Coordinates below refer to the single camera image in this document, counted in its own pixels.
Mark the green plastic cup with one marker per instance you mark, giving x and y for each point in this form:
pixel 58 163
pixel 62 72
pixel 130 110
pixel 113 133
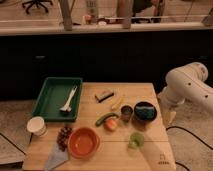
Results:
pixel 136 140

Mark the orange fruit toy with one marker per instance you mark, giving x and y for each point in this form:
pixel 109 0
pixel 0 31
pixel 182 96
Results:
pixel 111 124

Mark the bunch of dark grapes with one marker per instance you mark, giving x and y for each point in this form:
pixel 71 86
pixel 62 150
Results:
pixel 63 136

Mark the black office chair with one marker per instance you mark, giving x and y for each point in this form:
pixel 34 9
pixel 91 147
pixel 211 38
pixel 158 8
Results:
pixel 38 3

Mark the grey cloth piece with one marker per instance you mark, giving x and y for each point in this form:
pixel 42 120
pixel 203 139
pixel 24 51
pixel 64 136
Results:
pixel 55 158

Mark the whiteboard eraser block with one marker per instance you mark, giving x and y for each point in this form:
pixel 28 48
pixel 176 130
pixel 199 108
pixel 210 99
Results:
pixel 104 95

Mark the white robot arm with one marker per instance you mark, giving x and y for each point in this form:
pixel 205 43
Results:
pixel 185 82

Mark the white paper cup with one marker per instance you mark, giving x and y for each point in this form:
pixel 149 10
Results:
pixel 37 126

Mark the small dark metal cup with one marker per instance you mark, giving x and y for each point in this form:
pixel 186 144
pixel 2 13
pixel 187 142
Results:
pixel 126 113

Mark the yellow banana toy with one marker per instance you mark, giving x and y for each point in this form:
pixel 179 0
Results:
pixel 116 105

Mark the green cucumber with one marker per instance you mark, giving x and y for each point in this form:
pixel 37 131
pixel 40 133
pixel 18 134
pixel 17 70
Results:
pixel 102 119

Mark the red bowl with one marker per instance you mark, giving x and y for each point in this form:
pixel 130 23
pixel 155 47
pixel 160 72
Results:
pixel 83 143

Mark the green plastic tray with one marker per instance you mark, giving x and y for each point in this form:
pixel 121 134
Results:
pixel 53 95

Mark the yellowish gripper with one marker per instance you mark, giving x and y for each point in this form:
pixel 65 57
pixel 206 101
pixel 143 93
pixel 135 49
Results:
pixel 168 115

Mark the black bowl with blue sponge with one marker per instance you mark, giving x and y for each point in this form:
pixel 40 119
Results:
pixel 145 111

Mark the white spatula tool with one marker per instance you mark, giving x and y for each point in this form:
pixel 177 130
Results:
pixel 66 107

